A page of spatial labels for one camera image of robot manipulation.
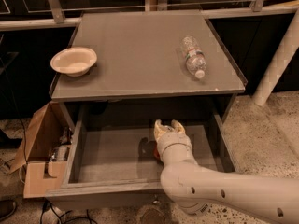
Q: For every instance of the red coke can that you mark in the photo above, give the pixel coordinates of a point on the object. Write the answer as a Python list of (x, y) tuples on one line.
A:
[(156, 155)]

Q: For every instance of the clear plastic water bottle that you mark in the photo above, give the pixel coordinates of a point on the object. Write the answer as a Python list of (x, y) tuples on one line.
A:
[(195, 60)]

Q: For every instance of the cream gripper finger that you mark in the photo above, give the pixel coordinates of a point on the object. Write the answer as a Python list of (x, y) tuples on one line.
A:
[(177, 126), (160, 129)]

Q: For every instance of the white diagonal post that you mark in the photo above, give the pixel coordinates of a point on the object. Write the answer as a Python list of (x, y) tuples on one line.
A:
[(283, 55)]

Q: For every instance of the grey cabinet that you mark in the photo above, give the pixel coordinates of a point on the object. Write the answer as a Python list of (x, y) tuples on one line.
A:
[(138, 55)]

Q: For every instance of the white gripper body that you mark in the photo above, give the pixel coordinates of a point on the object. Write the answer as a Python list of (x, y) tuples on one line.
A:
[(171, 139)]

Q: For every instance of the open grey top drawer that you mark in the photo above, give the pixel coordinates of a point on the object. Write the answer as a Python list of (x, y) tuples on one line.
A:
[(110, 166)]

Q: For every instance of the metal railing frame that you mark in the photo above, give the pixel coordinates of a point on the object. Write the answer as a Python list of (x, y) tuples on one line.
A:
[(40, 14)]

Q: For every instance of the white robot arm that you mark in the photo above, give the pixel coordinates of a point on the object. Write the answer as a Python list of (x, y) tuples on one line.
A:
[(193, 187)]

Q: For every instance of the brown cardboard box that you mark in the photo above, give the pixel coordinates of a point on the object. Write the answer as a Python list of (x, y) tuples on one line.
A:
[(41, 138)]

